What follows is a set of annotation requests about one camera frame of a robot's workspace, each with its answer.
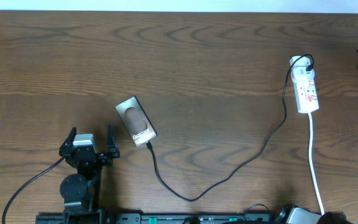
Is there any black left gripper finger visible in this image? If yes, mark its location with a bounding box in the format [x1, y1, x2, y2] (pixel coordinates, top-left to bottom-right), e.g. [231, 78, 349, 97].
[106, 124, 119, 157]
[59, 127, 76, 156]

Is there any gold Galaxy smartphone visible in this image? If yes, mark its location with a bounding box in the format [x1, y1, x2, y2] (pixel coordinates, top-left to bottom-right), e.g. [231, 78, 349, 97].
[115, 96, 157, 147]

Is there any black charger cable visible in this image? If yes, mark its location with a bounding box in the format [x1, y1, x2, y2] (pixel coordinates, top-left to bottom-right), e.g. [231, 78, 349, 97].
[145, 54, 315, 202]

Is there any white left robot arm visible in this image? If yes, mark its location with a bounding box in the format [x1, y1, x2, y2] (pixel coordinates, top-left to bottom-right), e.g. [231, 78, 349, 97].
[59, 125, 120, 223]

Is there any black charger plug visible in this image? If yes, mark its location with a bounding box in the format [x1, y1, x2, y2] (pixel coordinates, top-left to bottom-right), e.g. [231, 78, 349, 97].
[306, 64, 314, 72]

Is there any white power strip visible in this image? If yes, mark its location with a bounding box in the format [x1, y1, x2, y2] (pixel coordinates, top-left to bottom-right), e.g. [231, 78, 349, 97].
[290, 55, 319, 114]

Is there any white power strip cord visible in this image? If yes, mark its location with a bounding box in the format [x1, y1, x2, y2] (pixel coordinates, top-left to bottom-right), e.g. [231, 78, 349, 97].
[308, 112, 326, 216]

